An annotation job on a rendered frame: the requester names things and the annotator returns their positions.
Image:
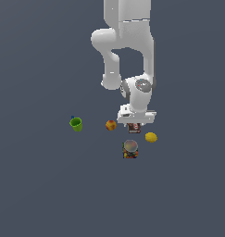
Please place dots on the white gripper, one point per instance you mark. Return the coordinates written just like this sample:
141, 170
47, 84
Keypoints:
136, 117

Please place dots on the dark red small box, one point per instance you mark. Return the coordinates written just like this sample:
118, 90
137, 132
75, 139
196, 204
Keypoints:
134, 127

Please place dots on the yellow lemon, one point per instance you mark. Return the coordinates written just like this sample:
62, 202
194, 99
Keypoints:
151, 137

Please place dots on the red yellow peach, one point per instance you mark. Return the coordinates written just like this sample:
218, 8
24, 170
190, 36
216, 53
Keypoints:
110, 125

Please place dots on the colourful can with grey lid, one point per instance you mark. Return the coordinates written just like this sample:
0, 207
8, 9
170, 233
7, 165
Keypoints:
130, 149

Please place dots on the green plastic cup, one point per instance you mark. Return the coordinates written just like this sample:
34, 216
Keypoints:
76, 124

